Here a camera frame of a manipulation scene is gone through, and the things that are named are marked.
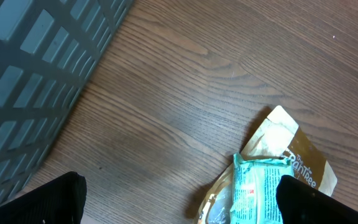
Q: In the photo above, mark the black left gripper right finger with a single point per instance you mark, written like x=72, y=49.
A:
x=301, y=204

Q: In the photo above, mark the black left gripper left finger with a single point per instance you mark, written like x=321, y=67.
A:
x=62, y=200

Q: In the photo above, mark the teal tissue pack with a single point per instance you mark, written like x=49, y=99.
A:
x=254, y=189

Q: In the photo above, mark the brown snack packet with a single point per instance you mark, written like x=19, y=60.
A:
x=278, y=137

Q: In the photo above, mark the grey plastic mesh basket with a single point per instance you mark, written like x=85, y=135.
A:
x=48, y=51

